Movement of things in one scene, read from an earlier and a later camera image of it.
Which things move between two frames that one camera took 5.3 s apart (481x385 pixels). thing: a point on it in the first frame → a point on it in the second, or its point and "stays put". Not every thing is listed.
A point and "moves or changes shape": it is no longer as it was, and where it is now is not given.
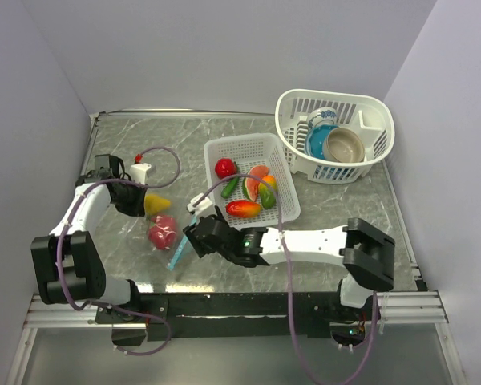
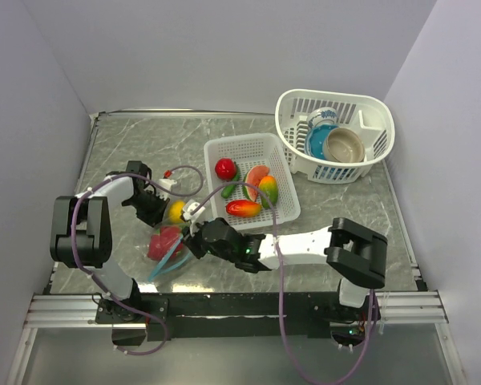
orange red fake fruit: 243,208 stays put
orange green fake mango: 268,191 stays put
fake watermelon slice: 251,183 stays put
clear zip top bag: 167,240 moves or changes shape
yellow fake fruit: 152,203 moves or changes shape
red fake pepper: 224,167 stays put
